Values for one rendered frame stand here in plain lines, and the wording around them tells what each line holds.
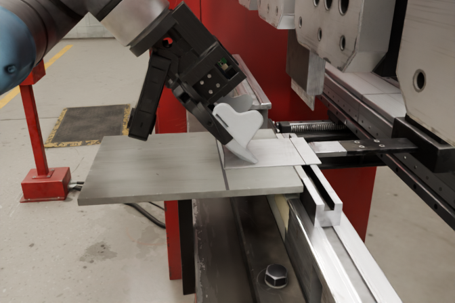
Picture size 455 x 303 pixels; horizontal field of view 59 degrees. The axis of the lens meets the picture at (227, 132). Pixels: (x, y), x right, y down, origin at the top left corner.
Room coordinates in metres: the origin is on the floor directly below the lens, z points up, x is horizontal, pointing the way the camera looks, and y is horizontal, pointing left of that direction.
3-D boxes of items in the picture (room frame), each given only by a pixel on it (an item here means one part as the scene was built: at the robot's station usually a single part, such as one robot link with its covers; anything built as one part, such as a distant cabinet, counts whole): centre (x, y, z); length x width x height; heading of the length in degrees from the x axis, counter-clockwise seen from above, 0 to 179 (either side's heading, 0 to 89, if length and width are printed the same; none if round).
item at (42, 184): (2.04, 1.06, 0.41); 0.25 x 0.20 x 0.83; 97
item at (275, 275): (0.36, -0.06, 0.91); 0.03 x 0.03 x 0.02
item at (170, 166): (0.49, 0.05, 1.00); 0.26 x 0.18 x 0.01; 97
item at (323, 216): (0.48, -0.10, 0.98); 0.20 x 0.03 x 0.03; 7
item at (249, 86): (1.06, -0.04, 0.92); 0.50 x 0.06 x 0.10; 7
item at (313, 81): (0.51, -0.10, 1.13); 0.10 x 0.02 x 0.10; 7
